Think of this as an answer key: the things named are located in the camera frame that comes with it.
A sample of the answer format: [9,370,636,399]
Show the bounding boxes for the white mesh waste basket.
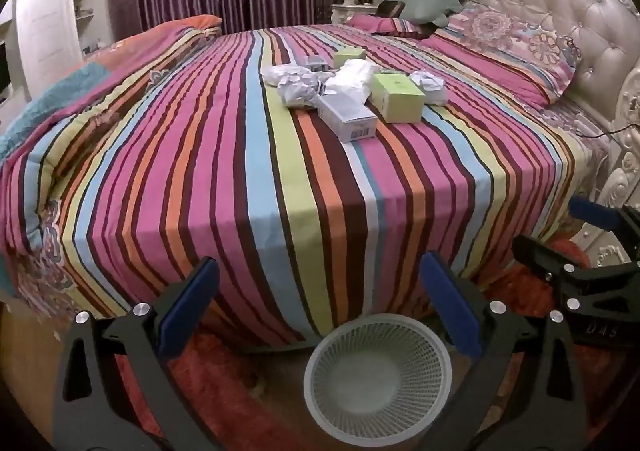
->
[304,315,454,448]

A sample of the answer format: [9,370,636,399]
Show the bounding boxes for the white toilet cover packet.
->
[324,59,381,104]

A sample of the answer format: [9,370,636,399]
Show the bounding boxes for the folded orange pink quilt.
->
[1,15,222,162]

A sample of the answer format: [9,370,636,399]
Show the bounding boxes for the long grey white box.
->
[317,94,378,142]

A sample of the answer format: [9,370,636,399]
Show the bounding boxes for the small white barcode box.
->
[304,55,329,72]

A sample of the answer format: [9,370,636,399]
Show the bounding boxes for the striped pink pillow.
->
[345,15,432,40]

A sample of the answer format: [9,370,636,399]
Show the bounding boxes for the small green cube box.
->
[332,47,367,69]

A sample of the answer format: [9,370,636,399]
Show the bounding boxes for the red fluffy rug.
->
[114,234,622,451]

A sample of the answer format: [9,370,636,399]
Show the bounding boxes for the white bedside table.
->
[331,4,378,24]

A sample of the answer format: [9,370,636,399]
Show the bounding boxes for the white shelf cabinet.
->
[1,0,114,130]

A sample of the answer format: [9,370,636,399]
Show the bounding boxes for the tufted cream headboard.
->
[477,0,639,206]

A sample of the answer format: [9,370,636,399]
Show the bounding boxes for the floral pink pillow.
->
[421,2,582,110]

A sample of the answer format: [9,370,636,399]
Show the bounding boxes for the tall light green box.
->
[370,73,425,124]

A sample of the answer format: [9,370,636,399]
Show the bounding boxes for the striped colourful bed sheet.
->
[1,26,601,348]

